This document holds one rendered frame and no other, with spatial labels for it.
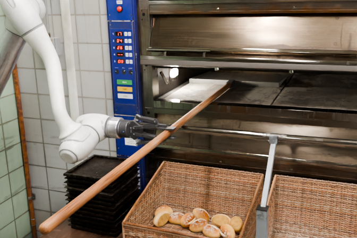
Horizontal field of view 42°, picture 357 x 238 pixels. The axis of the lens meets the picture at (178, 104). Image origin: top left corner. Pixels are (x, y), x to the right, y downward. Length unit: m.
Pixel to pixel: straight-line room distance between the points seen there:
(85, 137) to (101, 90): 0.77
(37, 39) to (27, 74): 0.96
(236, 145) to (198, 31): 0.60
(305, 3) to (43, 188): 1.91
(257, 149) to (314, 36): 0.61
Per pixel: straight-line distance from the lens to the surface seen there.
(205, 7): 2.27
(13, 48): 2.09
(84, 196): 1.33
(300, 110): 2.24
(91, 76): 2.59
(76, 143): 1.81
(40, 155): 2.96
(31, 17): 1.90
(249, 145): 2.33
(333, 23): 2.18
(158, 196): 2.48
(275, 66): 2.06
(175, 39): 2.32
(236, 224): 2.31
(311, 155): 2.28
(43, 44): 1.91
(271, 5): 2.19
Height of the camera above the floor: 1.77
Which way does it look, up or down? 15 degrees down
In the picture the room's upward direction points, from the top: 2 degrees counter-clockwise
